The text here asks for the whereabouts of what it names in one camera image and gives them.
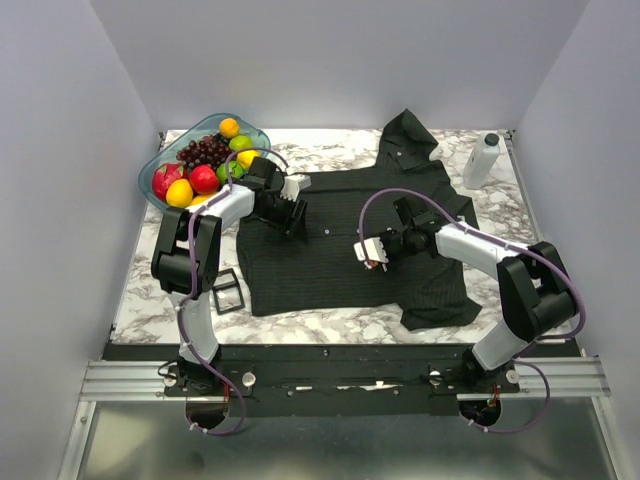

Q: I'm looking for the small orange fruit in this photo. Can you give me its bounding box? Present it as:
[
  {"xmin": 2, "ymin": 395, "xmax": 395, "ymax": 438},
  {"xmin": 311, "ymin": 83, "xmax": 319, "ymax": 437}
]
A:
[{"xmin": 219, "ymin": 117, "xmax": 241, "ymax": 139}]

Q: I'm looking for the black pinstriped shirt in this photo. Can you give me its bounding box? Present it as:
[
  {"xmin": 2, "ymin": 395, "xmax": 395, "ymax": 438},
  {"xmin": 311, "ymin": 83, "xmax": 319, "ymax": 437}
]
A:
[{"xmin": 236, "ymin": 110, "xmax": 481, "ymax": 330}]

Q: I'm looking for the dark red grape bunch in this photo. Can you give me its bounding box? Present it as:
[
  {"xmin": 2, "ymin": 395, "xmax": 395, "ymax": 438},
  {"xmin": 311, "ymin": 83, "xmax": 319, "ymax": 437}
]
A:
[{"xmin": 176, "ymin": 134, "xmax": 232, "ymax": 171}]

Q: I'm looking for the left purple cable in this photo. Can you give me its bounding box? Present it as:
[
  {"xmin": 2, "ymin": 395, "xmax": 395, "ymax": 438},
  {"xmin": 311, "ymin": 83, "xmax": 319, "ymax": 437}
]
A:
[{"xmin": 175, "ymin": 147, "xmax": 290, "ymax": 437}]

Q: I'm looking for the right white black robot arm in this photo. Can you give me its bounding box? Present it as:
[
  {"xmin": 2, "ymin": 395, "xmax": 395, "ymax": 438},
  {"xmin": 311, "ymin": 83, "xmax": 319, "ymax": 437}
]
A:
[{"xmin": 359, "ymin": 197, "xmax": 581, "ymax": 392}]

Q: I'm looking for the pink dragon fruit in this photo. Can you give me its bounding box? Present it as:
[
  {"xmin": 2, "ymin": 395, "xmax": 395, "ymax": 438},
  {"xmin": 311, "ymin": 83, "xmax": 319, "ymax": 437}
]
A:
[{"xmin": 151, "ymin": 162, "xmax": 187, "ymax": 202}]

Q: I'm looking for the white bottle black cap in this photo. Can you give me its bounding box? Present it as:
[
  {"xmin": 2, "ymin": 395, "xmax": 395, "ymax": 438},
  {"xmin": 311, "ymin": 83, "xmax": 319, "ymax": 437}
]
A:
[{"xmin": 463, "ymin": 133, "xmax": 500, "ymax": 190}]

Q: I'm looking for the red apple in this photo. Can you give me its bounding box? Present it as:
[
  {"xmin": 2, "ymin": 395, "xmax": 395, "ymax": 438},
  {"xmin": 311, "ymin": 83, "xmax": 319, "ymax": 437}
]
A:
[{"xmin": 189, "ymin": 165, "xmax": 220, "ymax": 195}]

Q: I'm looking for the aluminium rail frame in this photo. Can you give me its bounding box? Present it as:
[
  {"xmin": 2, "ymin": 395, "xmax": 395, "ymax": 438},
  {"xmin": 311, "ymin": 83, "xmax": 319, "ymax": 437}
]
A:
[{"xmin": 59, "ymin": 356, "xmax": 634, "ymax": 479}]

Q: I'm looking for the green lime fruit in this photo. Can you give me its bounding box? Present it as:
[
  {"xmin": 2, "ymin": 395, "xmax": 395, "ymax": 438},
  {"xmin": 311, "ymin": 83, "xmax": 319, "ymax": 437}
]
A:
[{"xmin": 229, "ymin": 135, "xmax": 254, "ymax": 151}]

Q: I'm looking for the yellow lemon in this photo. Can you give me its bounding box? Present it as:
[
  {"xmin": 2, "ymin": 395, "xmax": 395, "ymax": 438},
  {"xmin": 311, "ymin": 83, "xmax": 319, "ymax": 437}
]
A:
[{"xmin": 236, "ymin": 149, "xmax": 260, "ymax": 171}]

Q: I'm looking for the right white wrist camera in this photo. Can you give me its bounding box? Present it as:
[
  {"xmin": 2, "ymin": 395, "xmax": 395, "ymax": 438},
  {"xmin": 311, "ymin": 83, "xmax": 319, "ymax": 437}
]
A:
[{"xmin": 353, "ymin": 237, "xmax": 389, "ymax": 271}]

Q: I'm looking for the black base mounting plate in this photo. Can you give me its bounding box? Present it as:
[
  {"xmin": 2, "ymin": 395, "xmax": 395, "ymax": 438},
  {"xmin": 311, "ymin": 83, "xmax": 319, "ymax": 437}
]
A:
[{"xmin": 101, "ymin": 342, "xmax": 582, "ymax": 429}]

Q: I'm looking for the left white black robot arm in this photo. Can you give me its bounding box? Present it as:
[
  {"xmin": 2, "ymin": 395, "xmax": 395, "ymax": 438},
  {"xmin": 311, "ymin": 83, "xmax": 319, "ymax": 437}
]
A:
[{"xmin": 151, "ymin": 157, "xmax": 311, "ymax": 395}]

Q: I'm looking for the green apple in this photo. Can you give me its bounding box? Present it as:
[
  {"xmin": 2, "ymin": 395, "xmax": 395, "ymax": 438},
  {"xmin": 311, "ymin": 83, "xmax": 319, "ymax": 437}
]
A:
[{"xmin": 216, "ymin": 160, "xmax": 245, "ymax": 185}]

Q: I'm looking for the yellow mango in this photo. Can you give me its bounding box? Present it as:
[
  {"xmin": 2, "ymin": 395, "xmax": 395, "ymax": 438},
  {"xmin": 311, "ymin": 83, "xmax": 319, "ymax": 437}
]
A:
[{"xmin": 189, "ymin": 193, "xmax": 216, "ymax": 207}]

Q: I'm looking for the teal transparent fruit bowl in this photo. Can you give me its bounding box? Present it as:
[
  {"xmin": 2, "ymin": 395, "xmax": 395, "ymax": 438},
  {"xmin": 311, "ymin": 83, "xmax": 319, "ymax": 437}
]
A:
[{"xmin": 138, "ymin": 113, "xmax": 271, "ymax": 211}]

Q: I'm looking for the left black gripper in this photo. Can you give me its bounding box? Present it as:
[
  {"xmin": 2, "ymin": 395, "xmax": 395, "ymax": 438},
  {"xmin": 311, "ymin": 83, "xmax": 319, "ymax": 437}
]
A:
[{"xmin": 255, "ymin": 193, "xmax": 310, "ymax": 243}]

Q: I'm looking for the orange yellow round fruit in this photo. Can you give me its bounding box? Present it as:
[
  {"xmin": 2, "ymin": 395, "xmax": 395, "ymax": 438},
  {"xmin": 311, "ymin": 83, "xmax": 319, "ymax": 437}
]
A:
[{"xmin": 166, "ymin": 178, "xmax": 194, "ymax": 208}]

